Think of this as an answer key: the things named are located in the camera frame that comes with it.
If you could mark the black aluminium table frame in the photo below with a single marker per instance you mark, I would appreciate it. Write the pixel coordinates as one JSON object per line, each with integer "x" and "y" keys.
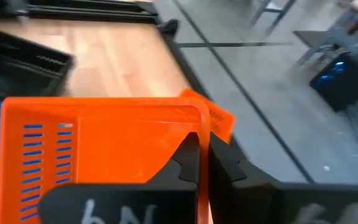
{"x": 89, "y": 12}

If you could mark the black bag with blue item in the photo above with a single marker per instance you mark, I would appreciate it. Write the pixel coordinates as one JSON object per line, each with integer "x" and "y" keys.
{"x": 343, "y": 84}

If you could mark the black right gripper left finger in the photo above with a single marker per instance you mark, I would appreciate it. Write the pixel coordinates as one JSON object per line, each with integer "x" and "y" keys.
{"x": 166, "y": 199}

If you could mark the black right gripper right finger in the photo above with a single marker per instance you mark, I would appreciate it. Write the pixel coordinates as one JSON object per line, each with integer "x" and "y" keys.
{"x": 247, "y": 199}

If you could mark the black plastic slotted basket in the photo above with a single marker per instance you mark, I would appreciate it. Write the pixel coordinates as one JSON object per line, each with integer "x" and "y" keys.
{"x": 17, "y": 71}

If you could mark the orange plastic slotted basket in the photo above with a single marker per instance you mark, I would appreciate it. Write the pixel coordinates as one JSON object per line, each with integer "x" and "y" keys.
{"x": 221, "y": 119}
{"x": 120, "y": 149}

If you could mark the grey metal stool legs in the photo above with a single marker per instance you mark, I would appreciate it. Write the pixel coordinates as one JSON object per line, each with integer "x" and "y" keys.
{"x": 272, "y": 9}

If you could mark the grey metal chair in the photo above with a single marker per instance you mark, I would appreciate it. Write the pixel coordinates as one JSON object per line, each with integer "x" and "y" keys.
{"x": 319, "y": 39}

